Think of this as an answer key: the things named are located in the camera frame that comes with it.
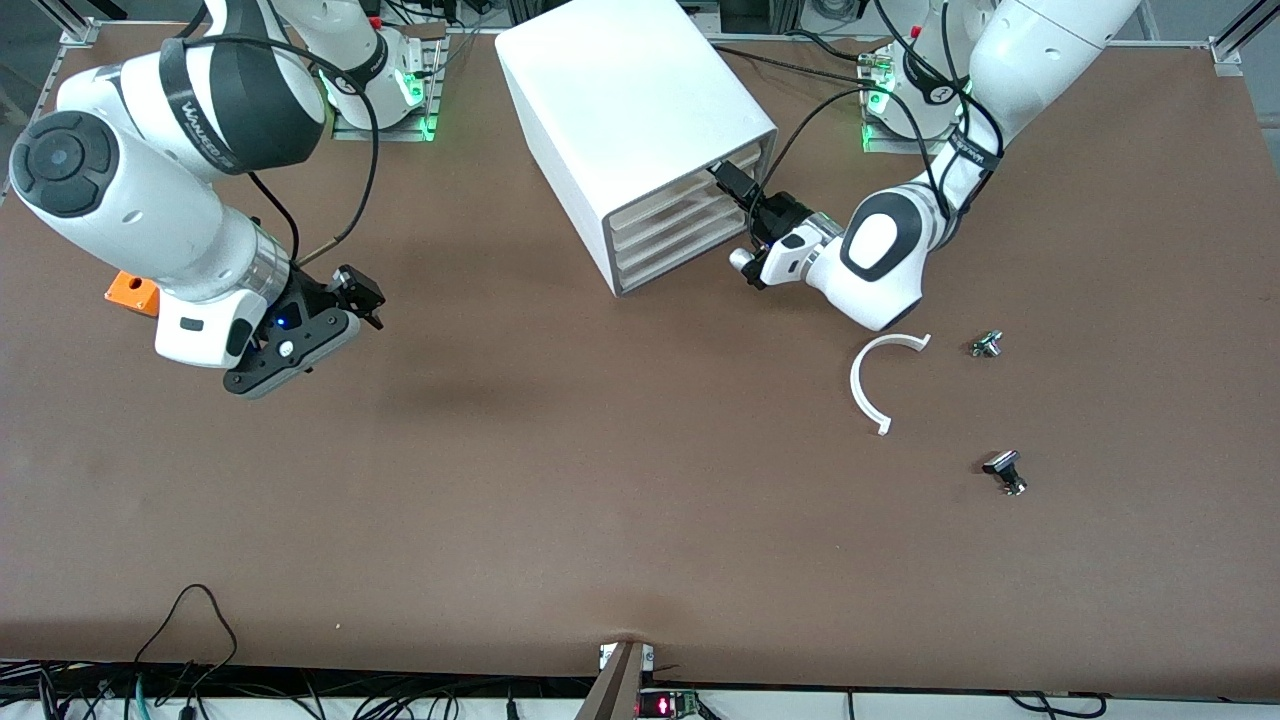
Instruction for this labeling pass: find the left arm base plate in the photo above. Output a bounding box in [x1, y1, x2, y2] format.
[862, 50, 946, 157]

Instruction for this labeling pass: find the orange box with black base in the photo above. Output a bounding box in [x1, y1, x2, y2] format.
[105, 270, 161, 319]

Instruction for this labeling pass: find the black cable on table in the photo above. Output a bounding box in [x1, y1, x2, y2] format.
[712, 44, 881, 86]

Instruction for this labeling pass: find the white C-shaped ring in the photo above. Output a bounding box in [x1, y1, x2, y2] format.
[850, 333, 933, 437]

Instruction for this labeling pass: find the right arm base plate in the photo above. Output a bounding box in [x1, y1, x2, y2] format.
[330, 30, 448, 143]

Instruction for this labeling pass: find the black looped cable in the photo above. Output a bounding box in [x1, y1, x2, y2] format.
[133, 584, 239, 691]

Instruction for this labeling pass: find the aluminium frame corner profile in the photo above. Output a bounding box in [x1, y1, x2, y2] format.
[28, 0, 103, 48]
[1208, 0, 1280, 79]

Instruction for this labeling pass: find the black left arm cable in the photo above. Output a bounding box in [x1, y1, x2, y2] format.
[768, 0, 1004, 221]

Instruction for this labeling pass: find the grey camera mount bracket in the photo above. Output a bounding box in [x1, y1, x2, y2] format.
[575, 640, 656, 720]

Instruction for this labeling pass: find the circuit board with red display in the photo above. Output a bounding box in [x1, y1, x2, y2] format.
[637, 689, 701, 719]

